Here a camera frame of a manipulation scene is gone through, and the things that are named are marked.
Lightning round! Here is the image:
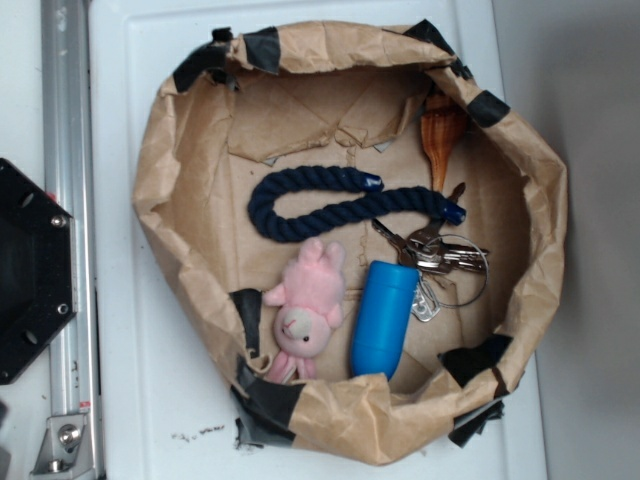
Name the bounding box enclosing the dark blue twisted rope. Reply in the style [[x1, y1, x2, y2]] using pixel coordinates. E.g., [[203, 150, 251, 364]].
[[247, 166, 467, 245]]

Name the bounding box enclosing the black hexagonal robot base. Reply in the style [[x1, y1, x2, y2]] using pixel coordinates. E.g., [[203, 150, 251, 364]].
[[1, 158, 75, 385]]

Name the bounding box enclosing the brown paper bag bin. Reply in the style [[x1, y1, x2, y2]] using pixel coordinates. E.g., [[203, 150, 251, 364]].
[[133, 21, 567, 465]]

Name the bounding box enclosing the pink plush llama toy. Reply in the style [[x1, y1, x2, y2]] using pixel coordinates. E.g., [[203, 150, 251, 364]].
[[263, 237, 346, 384]]

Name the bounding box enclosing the bunch of metal keys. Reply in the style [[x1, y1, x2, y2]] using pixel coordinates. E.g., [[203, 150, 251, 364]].
[[371, 181, 491, 323]]

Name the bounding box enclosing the blue plastic capsule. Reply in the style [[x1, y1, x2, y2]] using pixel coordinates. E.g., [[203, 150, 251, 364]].
[[350, 260, 419, 378]]

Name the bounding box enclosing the orange spiral seashell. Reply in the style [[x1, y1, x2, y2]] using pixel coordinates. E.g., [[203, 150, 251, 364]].
[[420, 93, 468, 191]]

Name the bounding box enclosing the white plastic tray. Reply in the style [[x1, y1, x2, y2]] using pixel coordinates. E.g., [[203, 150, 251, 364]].
[[88, 1, 547, 479]]

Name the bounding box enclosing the thin wire key ring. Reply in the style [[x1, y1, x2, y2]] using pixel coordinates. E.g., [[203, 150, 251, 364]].
[[422, 233, 489, 308]]

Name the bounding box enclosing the aluminium extrusion rail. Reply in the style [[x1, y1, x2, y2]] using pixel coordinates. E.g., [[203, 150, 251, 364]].
[[41, 1, 106, 479]]

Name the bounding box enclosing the metal corner bracket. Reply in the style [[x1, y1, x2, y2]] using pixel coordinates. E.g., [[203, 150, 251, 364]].
[[29, 414, 92, 479]]

